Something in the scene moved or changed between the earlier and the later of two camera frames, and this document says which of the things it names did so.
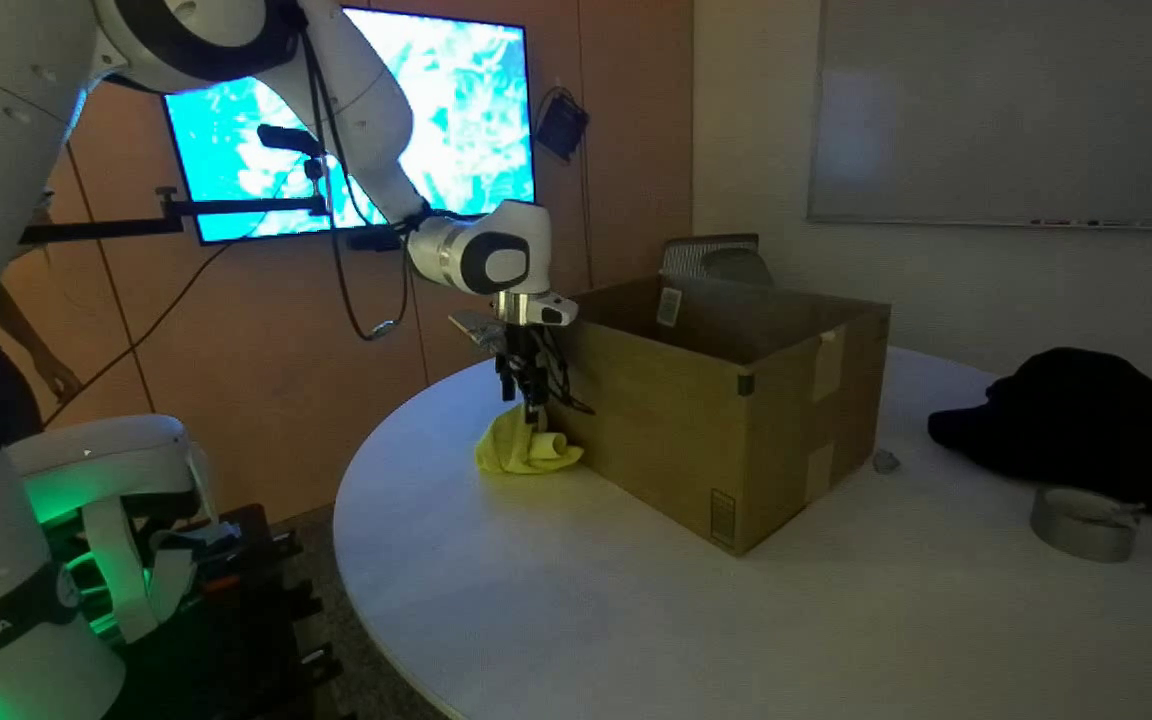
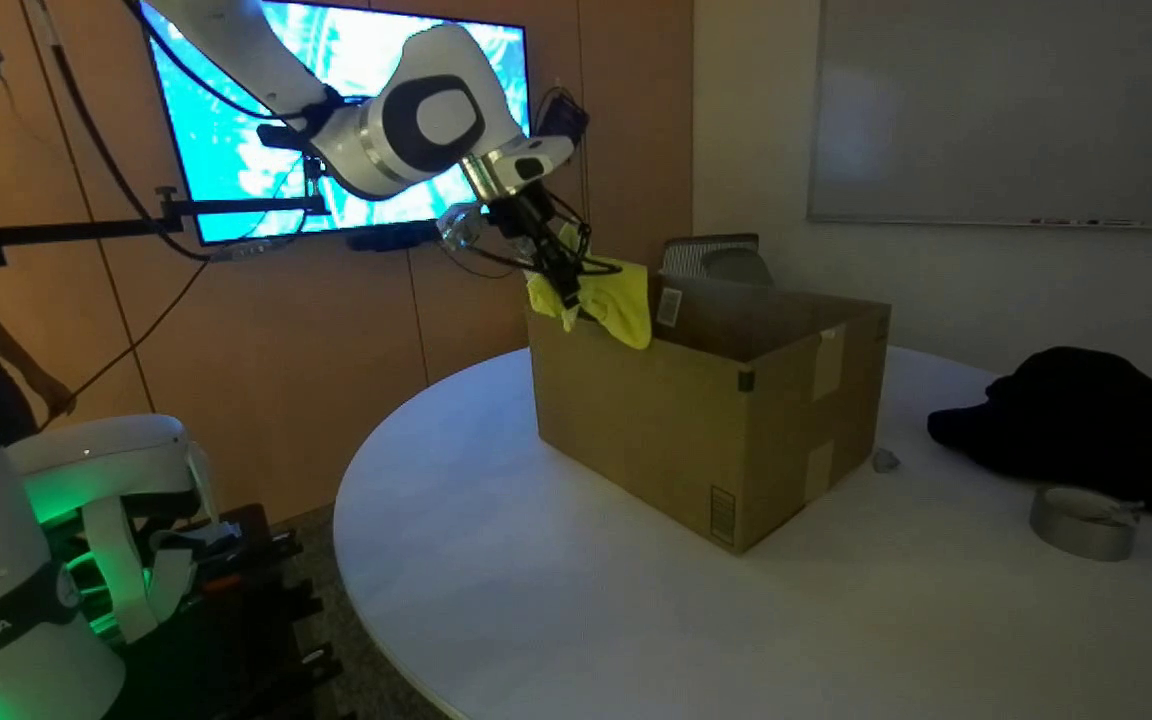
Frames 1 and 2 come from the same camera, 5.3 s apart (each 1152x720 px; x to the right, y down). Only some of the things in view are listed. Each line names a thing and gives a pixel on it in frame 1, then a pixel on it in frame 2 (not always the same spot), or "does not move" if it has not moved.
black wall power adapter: [566, 122] does not move
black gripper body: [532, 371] -> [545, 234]
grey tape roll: [1081, 522] does not move
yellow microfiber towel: [514, 444] -> [613, 298]
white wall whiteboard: [1017, 114] does not move
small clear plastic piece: [885, 461] does not move
